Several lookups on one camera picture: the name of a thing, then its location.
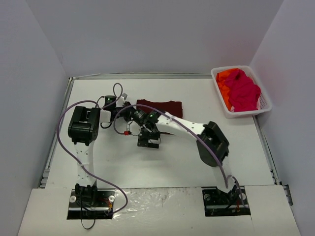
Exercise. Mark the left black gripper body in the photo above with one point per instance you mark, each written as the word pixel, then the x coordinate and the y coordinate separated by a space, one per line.
pixel 127 108

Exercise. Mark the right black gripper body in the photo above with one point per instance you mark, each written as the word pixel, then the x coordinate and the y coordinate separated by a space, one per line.
pixel 148 143

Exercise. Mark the maroon t shirt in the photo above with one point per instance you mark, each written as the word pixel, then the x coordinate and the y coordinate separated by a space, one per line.
pixel 172 107

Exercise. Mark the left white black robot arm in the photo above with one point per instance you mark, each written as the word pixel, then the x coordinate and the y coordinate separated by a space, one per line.
pixel 83 131

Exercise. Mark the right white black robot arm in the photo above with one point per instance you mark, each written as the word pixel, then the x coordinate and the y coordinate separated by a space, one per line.
pixel 212 145

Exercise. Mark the orange t shirt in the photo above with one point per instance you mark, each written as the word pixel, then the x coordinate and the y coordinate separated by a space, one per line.
pixel 224 90

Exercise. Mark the pink t shirt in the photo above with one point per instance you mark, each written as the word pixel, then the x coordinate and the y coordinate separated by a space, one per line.
pixel 244 93

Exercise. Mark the white plastic basket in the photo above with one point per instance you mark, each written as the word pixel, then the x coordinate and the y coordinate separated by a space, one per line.
pixel 264 102

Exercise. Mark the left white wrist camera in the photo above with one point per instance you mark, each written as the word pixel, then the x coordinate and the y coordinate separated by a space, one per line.
pixel 123 98

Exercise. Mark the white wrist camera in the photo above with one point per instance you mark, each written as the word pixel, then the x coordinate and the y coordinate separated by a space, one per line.
pixel 123 98
pixel 128 131

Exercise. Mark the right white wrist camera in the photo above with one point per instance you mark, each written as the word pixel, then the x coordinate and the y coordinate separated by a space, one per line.
pixel 128 131

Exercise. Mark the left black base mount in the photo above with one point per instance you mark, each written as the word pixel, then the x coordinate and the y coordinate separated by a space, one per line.
pixel 101 209

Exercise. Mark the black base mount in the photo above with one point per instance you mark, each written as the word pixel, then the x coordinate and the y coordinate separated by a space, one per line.
pixel 220 204
pixel 101 209

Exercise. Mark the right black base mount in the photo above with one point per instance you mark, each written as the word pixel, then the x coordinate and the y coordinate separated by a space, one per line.
pixel 220 204

